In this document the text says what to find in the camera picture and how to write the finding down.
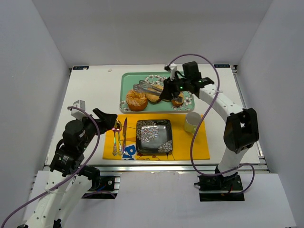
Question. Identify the orange sugared bundt cake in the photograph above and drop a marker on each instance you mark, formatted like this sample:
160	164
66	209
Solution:
136	101

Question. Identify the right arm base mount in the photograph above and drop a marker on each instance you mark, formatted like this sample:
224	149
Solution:
216	189

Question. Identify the blue label sticker right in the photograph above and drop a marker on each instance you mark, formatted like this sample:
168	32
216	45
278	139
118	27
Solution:
221	65

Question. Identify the yellow printed placemat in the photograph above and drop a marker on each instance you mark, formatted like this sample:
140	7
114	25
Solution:
181	139

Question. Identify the black floral square plate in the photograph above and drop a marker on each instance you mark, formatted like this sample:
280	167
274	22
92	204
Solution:
154	136

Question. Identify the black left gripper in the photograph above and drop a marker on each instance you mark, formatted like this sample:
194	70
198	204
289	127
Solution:
95	121

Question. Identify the iridescent spoon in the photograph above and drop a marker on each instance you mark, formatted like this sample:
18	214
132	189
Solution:
116	145

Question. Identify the aluminium table frame rail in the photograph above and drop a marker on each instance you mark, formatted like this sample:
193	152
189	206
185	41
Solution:
202	168

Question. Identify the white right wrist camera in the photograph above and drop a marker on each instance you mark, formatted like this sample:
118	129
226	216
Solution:
171	68

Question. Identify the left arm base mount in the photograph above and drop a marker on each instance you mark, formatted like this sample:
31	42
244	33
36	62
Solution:
102	186

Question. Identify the blue label sticker left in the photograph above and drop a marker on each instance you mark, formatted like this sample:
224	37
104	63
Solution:
80	67

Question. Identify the silver metal tongs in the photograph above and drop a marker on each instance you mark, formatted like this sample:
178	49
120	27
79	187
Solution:
156	94

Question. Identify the brown bread slice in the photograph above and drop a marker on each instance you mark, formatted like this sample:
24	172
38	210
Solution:
178	101

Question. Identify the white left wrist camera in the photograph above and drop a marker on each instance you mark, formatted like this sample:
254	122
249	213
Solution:
77	113

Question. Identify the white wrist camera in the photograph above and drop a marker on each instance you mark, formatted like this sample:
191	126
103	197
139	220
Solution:
77	113
171	68

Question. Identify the pale yellow mug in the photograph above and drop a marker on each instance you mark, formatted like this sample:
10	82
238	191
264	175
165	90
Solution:
192	121

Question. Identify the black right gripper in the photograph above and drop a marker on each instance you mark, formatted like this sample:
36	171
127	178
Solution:
169	86

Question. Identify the plain beige bagel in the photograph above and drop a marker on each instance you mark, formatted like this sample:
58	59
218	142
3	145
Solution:
154	98

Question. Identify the iridescent knife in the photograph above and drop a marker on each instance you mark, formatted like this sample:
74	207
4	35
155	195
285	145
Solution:
124	134

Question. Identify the green floral tray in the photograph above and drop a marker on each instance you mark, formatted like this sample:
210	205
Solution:
154	78

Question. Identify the blue label sticker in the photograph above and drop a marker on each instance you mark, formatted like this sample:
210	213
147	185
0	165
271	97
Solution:
80	67
221	65

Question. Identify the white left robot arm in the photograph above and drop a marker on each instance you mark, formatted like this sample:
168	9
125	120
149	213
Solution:
69	176

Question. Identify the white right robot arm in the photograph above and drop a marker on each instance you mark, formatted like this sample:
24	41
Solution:
241	129

